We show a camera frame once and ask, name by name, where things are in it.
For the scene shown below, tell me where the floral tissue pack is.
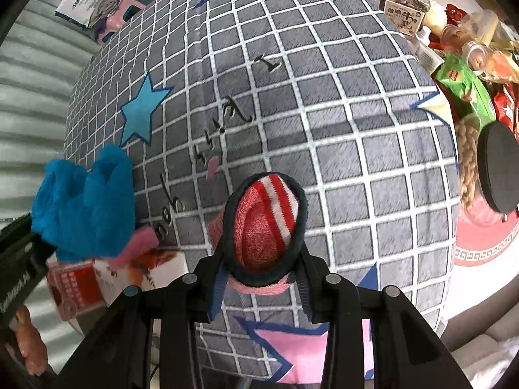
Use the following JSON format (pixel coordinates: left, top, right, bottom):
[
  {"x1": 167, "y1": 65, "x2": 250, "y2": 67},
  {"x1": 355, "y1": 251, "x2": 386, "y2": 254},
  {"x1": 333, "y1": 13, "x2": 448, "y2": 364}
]
[{"x1": 94, "y1": 250, "x2": 188, "y2": 309}]

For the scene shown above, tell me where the white printed bag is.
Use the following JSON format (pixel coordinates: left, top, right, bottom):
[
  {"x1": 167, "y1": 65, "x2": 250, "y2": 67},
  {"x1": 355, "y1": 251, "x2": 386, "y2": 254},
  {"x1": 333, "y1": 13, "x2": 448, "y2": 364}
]
[{"x1": 54, "y1": 0, "x2": 107, "y2": 29}]

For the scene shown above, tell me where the green snack packet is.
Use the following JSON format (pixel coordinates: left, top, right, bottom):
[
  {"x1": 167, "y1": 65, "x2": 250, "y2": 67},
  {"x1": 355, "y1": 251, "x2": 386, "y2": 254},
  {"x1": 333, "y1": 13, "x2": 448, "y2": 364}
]
[{"x1": 432, "y1": 52, "x2": 496, "y2": 124}]

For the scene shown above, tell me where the small white bottle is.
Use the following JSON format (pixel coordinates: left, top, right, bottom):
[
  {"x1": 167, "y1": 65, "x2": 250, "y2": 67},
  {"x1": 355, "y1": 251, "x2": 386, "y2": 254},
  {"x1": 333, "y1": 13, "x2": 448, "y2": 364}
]
[{"x1": 414, "y1": 26, "x2": 444, "y2": 69}]

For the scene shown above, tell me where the grey cloth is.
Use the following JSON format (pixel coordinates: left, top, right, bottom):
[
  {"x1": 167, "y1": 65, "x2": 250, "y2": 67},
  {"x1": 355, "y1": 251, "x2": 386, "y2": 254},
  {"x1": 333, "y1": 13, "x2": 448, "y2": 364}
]
[{"x1": 89, "y1": 0, "x2": 122, "y2": 25}]

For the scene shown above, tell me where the pink sock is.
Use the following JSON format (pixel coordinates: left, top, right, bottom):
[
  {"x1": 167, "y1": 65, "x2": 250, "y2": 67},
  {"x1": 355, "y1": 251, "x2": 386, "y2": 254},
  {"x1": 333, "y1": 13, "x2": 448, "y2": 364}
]
[{"x1": 109, "y1": 226, "x2": 160, "y2": 271}]

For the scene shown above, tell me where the red striped sock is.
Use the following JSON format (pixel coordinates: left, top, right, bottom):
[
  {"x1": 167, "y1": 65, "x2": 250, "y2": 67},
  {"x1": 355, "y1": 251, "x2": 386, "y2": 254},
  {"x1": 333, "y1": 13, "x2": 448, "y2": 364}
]
[{"x1": 208, "y1": 172, "x2": 309, "y2": 297}]

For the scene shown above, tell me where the gold-lidded clear jar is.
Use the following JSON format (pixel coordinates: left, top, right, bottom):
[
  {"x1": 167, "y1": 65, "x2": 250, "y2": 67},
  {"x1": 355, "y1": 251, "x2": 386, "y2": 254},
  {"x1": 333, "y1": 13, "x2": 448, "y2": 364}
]
[{"x1": 377, "y1": 0, "x2": 431, "y2": 36}]

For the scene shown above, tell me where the red snack packet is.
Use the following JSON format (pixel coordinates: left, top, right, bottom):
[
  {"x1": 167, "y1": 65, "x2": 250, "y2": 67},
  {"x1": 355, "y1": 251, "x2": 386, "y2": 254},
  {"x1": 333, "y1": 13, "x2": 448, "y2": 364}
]
[{"x1": 492, "y1": 83, "x2": 519, "y2": 138}]

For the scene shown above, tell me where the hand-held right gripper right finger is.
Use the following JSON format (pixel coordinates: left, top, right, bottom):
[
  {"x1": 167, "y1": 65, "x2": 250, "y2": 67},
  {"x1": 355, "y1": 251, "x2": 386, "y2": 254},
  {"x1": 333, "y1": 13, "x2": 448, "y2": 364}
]
[{"x1": 297, "y1": 250, "x2": 476, "y2": 389}]

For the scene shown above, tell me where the black-lidded clear jar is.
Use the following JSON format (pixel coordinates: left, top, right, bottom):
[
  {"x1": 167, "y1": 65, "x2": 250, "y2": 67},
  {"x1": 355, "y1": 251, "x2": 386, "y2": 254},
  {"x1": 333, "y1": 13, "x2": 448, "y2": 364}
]
[{"x1": 454, "y1": 112, "x2": 519, "y2": 221}]

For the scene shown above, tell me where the grey checked star blanket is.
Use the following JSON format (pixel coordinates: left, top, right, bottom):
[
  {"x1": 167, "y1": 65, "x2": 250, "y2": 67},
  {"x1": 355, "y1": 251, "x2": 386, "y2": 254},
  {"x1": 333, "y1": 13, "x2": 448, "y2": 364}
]
[{"x1": 65, "y1": 0, "x2": 462, "y2": 385}]

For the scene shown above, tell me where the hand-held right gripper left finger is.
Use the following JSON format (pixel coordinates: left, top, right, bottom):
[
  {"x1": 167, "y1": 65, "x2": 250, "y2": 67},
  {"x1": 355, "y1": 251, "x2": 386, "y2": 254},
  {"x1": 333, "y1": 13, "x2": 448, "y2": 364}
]
[{"x1": 57, "y1": 250, "x2": 230, "y2": 389}]

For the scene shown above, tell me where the red round mat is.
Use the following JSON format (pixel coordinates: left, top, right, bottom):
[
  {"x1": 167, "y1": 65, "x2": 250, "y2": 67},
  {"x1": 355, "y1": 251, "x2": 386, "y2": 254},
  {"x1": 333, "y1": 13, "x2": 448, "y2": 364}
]
[{"x1": 450, "y1": 206, "x2": 519, "y2": 281}]

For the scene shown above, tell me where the blue fluffy cloth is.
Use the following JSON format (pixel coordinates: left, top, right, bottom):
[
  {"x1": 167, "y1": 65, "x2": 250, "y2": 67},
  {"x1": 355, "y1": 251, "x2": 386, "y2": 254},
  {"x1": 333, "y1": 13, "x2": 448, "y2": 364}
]
[{"x1": 31, "y1": 145, "x2": 137, "y2": 265}]

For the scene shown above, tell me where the pink plastic stool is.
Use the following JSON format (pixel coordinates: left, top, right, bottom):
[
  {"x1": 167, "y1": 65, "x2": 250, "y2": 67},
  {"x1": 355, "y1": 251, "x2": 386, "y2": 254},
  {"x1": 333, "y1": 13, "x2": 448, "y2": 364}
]
[{"x1": 95, "y1": 0, "x2": 147, "y2": 46}]

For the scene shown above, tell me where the small clear jar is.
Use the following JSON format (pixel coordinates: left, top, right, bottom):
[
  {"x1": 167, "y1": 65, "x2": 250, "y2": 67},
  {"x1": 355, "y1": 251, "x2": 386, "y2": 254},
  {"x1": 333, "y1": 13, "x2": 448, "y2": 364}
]
[{"x1": 462, "y1": 38, "x2": 493, "y2": 76}]

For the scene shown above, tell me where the person's left hand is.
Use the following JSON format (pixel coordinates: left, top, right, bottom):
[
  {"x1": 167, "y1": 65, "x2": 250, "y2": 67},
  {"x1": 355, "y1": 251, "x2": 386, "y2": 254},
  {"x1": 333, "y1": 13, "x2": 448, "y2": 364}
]
[{"x1": 8, "y1": 305, "x2": 48, "y2": 376}]

